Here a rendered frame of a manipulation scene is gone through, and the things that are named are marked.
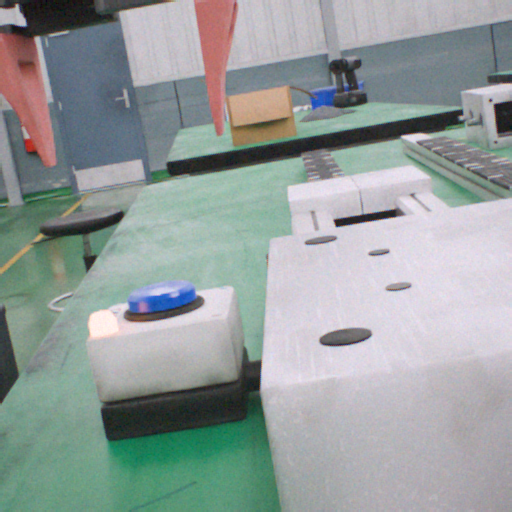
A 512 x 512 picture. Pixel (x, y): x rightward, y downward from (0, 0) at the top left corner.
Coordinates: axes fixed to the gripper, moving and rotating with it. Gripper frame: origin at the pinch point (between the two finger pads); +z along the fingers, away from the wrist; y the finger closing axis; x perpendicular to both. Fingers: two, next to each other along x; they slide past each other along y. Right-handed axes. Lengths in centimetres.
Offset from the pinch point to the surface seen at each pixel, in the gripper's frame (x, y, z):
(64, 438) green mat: -2.0, -7.0, 16.1
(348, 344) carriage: -34.2, 9.1, 4.0
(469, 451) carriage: -35.8, 10.9, 5.9
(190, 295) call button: -0.7, 1.5, 9.4
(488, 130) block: 105, 42, 12
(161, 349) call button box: -3.8, -0.2, 11.4
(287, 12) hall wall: 1122, 33, -88
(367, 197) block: 12.2, 13.3, 7.4
